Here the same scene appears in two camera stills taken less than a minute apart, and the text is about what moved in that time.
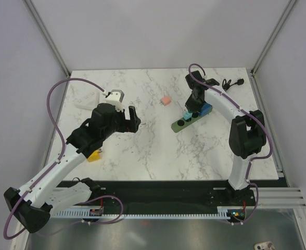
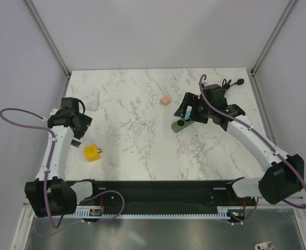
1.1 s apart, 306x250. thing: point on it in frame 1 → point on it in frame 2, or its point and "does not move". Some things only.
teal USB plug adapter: (187, 115) does not move
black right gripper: (191, 107) → (191, 99)
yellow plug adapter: (94, 157) does not move
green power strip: (183, 123) does not move
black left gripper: (128, 125) → (85, 122)
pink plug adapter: (165, 101) does not move
